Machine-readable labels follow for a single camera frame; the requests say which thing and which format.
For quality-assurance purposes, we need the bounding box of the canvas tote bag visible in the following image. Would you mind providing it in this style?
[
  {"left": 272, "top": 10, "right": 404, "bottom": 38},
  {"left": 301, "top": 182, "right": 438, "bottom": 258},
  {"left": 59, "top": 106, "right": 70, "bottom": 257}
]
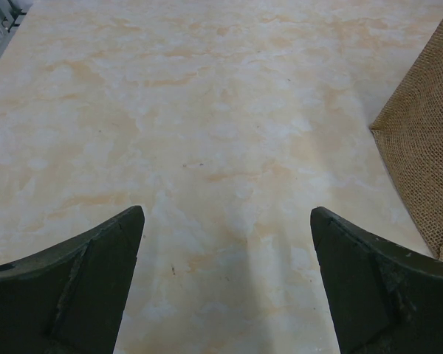
[{"left": 370, "top": 19, "right": 443, "bottom": 262}]

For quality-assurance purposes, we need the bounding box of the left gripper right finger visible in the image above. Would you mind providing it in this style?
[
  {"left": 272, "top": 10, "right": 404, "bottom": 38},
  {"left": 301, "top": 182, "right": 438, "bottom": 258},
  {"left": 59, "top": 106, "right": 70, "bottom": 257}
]
[{"left": 310, "top": 206, "right": 443, "bottom": 353}]

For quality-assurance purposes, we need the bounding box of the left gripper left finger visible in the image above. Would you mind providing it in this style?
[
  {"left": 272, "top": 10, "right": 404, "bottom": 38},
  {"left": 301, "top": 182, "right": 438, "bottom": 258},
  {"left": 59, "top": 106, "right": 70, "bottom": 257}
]
[{"left": 0, "top": 206, "right": 145, "bottom": 353}]

